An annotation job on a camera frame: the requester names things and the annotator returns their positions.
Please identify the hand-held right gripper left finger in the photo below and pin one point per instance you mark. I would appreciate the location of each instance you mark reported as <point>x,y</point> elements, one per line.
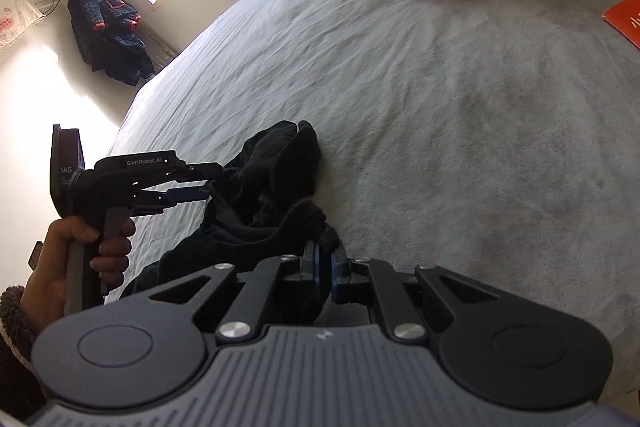
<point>312,274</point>

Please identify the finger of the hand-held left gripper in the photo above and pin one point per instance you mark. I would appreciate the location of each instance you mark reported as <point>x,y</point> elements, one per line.
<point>180,196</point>
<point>200,171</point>

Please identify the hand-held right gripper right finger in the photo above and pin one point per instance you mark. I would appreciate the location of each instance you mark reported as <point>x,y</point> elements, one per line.
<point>340,279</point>

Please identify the black garment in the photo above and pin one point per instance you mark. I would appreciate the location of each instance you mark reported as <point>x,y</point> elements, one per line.
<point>270,177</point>

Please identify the person's left forearm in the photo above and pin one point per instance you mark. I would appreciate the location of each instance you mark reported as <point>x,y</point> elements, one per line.
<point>15,347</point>

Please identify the person's left hand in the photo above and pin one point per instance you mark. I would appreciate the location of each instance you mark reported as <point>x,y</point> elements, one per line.
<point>50,267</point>

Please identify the hanging dark blue jacket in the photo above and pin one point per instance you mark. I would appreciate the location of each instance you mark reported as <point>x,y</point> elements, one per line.
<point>107,42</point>

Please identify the white printed cloth cover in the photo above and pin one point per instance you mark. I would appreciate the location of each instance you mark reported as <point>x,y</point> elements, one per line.
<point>17,17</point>

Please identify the orange red packet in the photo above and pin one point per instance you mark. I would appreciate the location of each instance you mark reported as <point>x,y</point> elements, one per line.
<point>627,19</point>

